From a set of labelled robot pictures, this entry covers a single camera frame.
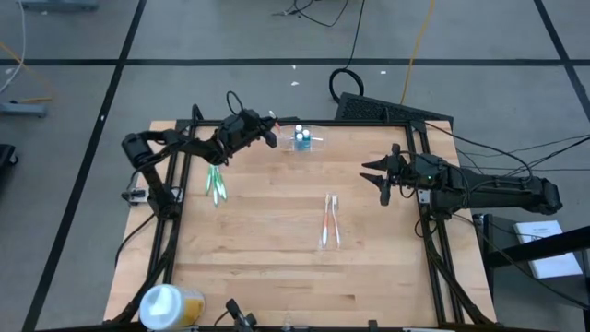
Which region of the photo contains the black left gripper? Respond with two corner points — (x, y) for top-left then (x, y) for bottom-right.
(216, 108), (279, 156)

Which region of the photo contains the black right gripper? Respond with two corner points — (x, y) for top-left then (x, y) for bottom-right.
(359, 143), (446, 207)

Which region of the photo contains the clear acrylic organizer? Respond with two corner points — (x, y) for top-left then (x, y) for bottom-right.
(277, 123), (326, 154)

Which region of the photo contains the black mesh computer case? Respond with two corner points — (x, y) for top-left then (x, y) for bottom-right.
(334, 91), (455, 126)

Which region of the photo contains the black side stand beam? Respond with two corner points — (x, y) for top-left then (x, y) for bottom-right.
(483, 224), (590, 269)

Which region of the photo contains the white paper booklet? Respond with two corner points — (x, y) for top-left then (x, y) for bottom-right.
(513, 219), (584, 280)

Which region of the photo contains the grey floor stand base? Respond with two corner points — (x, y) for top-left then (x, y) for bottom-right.
(0, 101), (49, 118)
(20, 0), (100, 13)

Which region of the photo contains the black caster base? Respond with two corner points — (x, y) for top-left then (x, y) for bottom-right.
(0, 143), (19, 180)

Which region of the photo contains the black aluminium table frame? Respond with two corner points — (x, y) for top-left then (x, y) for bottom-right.
(108, 103), (498, 329)

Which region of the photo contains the black coiled floor cable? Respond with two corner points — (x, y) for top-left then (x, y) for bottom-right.
(327, 0), (368, 106)

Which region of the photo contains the black tangled floor cable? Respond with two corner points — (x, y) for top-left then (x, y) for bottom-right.
(274, 0), (351, 28)

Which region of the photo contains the yellow floor cable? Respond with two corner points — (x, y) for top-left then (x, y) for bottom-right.
(398, 0), (438, 106)

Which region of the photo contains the black teleoperation handle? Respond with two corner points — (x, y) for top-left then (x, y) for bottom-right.
(224, 298), (258, 332)

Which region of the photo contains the orange floor cable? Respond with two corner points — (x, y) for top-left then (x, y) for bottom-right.
(0, 40), (59, 103)

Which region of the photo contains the white floor cable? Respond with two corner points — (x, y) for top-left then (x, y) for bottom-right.
(0, 0), (28, 95)

